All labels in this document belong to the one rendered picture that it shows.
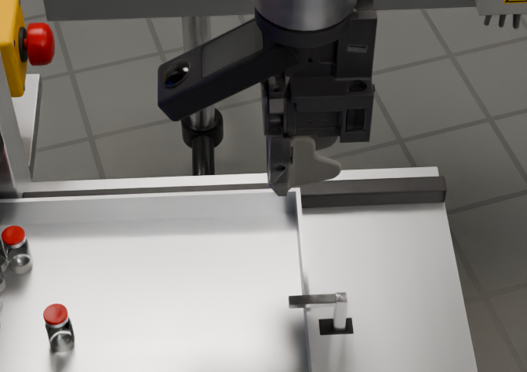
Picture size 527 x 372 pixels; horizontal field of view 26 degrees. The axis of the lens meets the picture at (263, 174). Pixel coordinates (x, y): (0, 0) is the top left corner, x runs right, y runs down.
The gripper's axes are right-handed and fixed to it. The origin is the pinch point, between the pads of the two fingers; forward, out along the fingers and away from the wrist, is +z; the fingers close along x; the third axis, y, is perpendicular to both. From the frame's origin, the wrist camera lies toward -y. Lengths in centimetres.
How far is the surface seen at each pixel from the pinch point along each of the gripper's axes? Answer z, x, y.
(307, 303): 6.7, -7.8, 2.5
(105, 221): 10.8, 5.1, -15.5
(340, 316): 8.8, -7.9, 5.4
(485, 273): 99, 59, 43
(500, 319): 99, 49, 44
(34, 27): -2.5, 17.8, -21.1
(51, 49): -0.8, 16.4, -19.7
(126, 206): 8.7, 5.2, -13.3
